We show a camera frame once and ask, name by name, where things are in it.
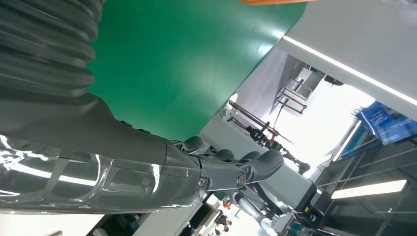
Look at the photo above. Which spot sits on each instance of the blue poster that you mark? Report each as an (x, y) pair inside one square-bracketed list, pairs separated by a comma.
[(387, 122)]

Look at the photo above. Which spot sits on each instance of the white wall light strip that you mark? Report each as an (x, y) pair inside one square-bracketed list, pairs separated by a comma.
[(351, 71)]

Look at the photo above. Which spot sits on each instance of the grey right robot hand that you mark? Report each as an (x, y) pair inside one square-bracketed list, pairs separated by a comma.
[(97, 156)]

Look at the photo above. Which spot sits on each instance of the long ceiling light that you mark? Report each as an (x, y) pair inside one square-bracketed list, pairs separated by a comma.
[(368, 189)]

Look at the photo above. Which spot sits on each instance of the grey metal rack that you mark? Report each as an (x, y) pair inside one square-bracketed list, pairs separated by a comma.
[(299, 88)]

